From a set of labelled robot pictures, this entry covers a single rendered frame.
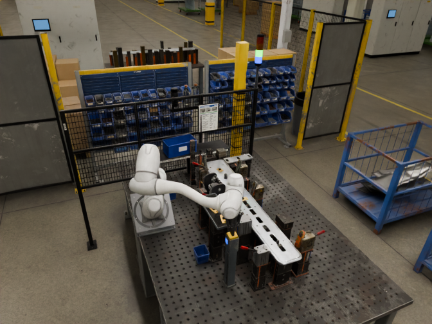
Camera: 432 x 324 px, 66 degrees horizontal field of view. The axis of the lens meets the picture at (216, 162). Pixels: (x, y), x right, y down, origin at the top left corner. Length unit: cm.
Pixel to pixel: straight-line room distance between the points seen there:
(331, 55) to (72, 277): 449
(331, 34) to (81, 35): 584
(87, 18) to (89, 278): 659
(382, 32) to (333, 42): 797
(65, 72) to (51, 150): 267
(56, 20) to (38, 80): 482
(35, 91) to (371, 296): 377
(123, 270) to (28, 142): 192
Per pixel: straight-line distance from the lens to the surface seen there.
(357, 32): 574
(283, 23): 731
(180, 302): 240
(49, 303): 355
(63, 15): 890
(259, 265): 228
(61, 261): 386
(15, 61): 416
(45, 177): 472
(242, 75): 346
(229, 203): 175
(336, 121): 612
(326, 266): 274
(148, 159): 206
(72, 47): 901
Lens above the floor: 262
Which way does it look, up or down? 30 degrees down
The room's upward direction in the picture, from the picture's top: 2 degrees clockwise
